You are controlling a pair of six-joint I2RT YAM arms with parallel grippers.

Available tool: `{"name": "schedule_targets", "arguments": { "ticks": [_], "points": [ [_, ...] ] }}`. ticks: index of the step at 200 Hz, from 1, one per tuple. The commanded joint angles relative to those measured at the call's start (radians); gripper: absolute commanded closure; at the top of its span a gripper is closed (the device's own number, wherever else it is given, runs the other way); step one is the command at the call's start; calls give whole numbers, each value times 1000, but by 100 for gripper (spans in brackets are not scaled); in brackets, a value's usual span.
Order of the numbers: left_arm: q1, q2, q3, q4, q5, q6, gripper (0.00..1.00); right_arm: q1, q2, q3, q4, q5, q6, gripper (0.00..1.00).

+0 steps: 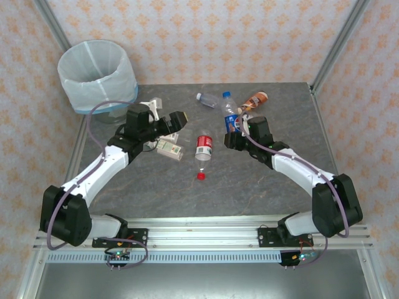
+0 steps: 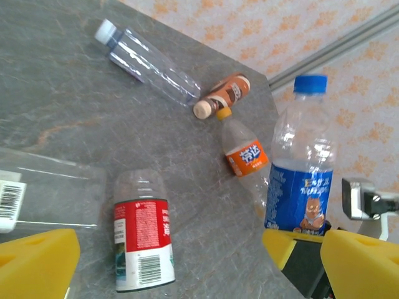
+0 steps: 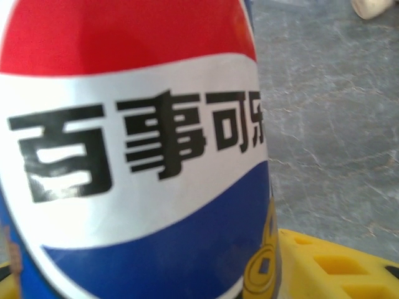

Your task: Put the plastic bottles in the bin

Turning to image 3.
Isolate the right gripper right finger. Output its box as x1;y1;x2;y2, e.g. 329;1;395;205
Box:
278;228;399;299

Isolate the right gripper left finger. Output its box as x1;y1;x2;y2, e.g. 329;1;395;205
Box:
0;260;20;299

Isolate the Pepsi plastic bottle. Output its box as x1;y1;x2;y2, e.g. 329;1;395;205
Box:
0;0;283;299

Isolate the clear bottle with white cap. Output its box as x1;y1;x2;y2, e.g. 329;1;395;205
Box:
351;0;394;21

